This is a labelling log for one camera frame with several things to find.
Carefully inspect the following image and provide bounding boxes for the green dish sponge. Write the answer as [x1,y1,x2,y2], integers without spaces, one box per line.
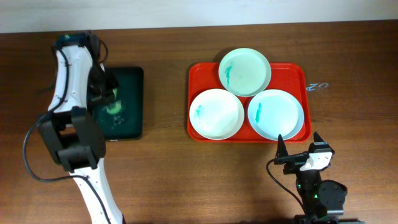
[105,89,122,115]

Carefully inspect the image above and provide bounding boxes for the white plate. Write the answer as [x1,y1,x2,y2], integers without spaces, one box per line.
[188,88,244,141]
[247,90,305,141]

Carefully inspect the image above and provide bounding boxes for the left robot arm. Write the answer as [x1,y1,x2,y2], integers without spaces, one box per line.
[36,31,125,223]

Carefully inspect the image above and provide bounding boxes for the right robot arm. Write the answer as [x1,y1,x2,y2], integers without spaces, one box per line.
[269,133,361,223]

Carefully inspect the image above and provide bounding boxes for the black rectangular tray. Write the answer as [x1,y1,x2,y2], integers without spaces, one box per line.
[93,67,144,141]

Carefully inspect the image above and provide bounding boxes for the mint green plate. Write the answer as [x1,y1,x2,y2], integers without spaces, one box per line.
[218,48,272,97]

